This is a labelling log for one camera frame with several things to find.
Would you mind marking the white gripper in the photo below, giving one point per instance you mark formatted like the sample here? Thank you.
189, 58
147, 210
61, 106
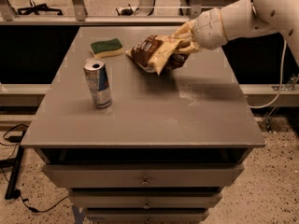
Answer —
207, 29

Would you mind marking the brown chip bag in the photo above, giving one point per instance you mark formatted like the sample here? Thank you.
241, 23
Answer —
141, 53

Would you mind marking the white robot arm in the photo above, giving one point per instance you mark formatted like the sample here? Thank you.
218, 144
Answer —
244, 18

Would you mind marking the redbull can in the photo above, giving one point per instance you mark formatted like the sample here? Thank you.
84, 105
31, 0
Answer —
97, 80

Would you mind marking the green yellow sponge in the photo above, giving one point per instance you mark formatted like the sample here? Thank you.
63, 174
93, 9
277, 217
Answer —
107, 48

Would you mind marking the grey drawer cabinet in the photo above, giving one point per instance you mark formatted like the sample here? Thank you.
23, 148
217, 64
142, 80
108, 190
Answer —
195, 114

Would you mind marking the black chair base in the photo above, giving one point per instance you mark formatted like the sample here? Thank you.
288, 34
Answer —
34, 8

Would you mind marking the top drawer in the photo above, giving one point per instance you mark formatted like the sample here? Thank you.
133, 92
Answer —
156, 175

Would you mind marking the drawer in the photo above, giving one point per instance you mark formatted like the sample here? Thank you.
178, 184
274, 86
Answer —
146, 215
145, 198
156, 175

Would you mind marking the middle drawer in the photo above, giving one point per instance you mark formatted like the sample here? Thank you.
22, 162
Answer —
145, 198

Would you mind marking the bottom drawer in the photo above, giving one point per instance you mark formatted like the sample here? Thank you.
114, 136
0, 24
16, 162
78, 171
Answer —
146, 215

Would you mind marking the black metal floor bar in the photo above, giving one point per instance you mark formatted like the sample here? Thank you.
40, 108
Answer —
15, 164

